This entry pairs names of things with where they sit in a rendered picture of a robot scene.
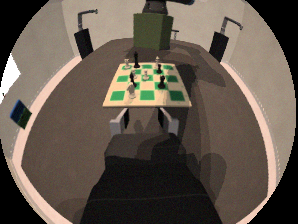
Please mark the white rook chess piece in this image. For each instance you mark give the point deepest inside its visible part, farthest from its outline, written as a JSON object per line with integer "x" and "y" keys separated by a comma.
{"x": 127, "y": 64}

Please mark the green and cream chessboard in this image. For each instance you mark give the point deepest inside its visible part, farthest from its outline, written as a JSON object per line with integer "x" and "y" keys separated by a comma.
{"x": 148, "y": 94}

